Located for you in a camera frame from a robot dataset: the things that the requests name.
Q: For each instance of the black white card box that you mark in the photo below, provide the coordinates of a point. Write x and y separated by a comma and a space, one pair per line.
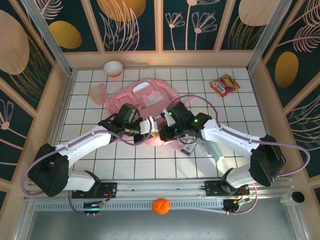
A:
188, 149

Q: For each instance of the pink student backpack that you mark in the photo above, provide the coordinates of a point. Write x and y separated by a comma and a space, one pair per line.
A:
150, 92

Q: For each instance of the clear blue pencil case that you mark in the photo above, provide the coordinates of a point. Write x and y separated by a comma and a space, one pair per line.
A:
212, 150

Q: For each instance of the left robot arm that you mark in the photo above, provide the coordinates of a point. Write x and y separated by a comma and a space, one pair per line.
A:
82, 142

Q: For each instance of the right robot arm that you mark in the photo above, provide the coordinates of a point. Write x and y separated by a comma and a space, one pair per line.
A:
232, 137

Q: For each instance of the translucent pink plastic cup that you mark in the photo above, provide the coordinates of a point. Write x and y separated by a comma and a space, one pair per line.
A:
96, 96

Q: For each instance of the red orange snack packet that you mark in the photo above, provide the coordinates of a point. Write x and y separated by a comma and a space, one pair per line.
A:
225, 86

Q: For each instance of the white bowl orange rim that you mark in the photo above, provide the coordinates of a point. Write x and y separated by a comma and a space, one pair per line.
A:
113, 67

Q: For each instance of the orange ball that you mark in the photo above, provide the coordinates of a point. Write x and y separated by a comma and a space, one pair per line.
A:
160, 206

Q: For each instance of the small black control board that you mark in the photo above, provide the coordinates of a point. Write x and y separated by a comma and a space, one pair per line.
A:
91, 206
231, 206

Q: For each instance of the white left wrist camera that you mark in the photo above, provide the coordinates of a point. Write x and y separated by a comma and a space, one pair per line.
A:
146, 126

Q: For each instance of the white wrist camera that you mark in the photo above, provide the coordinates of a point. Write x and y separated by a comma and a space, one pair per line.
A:
169, 118
146, 126

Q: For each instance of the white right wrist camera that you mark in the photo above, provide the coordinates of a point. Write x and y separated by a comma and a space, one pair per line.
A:
169, 118

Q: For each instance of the aluminium mounting rail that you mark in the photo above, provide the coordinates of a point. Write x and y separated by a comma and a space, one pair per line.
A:
160, 186

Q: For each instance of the aluminium side rail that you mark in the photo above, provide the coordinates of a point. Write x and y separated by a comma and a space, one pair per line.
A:
65, 100

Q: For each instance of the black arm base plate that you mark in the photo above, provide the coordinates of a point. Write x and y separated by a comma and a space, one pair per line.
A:
110, 190
212, 187

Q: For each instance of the aluminium corner post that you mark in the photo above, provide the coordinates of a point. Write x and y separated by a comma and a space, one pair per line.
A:
269, 35
50, 40

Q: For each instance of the grey box black lens camera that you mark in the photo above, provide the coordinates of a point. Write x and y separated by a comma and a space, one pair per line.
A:
297, 197

